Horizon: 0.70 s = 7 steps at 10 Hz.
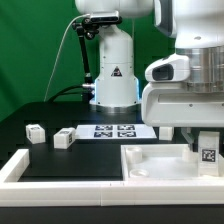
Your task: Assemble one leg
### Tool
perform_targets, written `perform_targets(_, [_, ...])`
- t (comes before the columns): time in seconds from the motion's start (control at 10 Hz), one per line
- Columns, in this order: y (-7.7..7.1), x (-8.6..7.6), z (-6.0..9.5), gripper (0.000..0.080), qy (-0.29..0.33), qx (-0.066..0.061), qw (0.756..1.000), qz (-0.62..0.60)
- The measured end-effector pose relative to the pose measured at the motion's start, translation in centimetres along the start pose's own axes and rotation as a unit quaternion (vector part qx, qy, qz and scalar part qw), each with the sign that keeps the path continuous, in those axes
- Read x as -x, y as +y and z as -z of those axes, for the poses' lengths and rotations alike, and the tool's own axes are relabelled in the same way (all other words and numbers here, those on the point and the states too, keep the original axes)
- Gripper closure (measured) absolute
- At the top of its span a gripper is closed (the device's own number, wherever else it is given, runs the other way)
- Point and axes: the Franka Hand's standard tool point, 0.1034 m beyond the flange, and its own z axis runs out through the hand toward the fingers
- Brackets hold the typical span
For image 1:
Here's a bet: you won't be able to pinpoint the white U-shaped fence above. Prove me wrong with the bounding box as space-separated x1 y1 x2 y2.
0 149 224 207

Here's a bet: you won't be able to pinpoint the white square tabletop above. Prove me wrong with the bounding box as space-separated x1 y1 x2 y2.
121 144 224 181

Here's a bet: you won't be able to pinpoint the black base cables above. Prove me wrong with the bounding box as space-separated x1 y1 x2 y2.
46 83 96 103

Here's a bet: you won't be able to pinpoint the white marker sheet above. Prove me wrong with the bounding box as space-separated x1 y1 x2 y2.
76 124 156 139

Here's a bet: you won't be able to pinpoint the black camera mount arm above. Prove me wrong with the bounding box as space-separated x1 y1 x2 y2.
72 18 99 102

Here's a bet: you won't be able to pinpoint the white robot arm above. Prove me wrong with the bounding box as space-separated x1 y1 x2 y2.
75 0 224 129

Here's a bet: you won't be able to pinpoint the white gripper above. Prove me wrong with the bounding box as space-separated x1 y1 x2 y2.
141 83 224 150

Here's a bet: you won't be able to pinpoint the white camera cable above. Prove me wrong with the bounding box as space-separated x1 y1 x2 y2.
43 13 92 102

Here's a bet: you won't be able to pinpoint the grey mounted camera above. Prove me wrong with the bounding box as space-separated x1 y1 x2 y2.
90 11 119 23

